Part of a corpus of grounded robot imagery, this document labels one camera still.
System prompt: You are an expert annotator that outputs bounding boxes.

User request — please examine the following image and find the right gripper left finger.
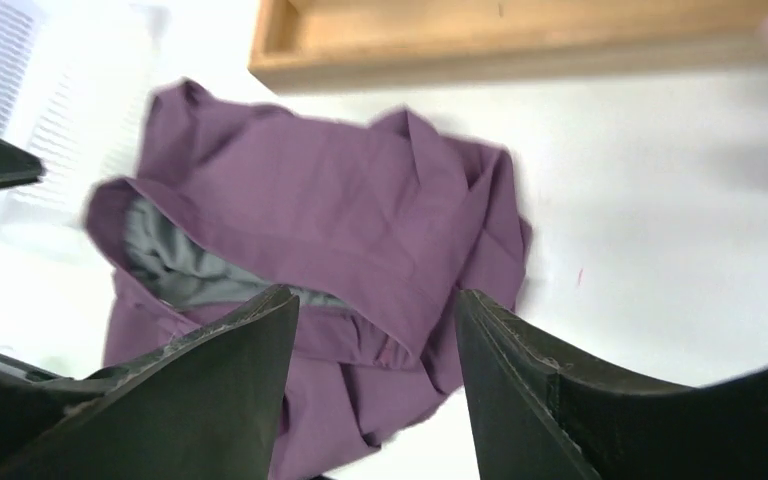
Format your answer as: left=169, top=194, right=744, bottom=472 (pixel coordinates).
left=0, top=286, right=299, bottom=479

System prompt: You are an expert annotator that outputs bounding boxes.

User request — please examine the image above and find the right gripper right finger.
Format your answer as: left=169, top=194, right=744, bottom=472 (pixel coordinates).
left=455, top=290, right=768, bottom=479

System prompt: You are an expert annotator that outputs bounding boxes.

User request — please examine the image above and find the purple garment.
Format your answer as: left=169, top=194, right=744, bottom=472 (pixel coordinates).
left=86, top=80, right=531, bottom=479

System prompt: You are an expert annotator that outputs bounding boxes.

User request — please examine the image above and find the wooden hanger rack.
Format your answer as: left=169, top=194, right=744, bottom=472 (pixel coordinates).
left=249, top=1, right=768, bottom=92

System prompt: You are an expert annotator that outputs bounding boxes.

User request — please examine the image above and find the white plastic basket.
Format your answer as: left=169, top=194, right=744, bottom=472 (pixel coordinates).
left=0, top=1, right=170, bottom=232

